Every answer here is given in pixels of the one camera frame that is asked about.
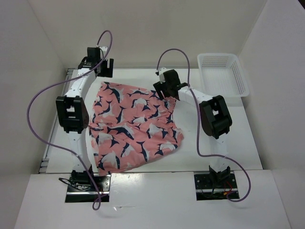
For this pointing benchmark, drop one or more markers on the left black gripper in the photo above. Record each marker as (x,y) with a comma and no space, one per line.
(107,72)

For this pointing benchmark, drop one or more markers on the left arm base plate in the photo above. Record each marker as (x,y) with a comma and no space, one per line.
(84,191)

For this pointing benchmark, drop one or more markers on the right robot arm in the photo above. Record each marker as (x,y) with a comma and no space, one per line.
(213,118)

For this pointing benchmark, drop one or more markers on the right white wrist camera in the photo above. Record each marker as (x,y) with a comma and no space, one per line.
(160,73)

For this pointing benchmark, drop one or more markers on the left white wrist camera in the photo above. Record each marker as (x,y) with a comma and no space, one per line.
(103,49)

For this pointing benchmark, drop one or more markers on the pink shark print shorts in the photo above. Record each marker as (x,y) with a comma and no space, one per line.
(130,127)

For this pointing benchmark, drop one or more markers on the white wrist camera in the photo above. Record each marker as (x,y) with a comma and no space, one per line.
(103,49)
(160,73)

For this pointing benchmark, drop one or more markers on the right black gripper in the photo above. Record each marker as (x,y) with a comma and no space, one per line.
(158,87)

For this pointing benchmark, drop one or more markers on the white plastic basket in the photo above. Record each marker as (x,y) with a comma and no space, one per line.
(222,74)

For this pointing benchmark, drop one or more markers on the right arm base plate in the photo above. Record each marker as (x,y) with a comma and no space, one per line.
(206,190)

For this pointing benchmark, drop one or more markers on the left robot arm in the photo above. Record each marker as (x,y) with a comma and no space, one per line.
(73,115)

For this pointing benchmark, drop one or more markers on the aluminium table edge rail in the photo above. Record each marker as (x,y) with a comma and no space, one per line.
(60,102)

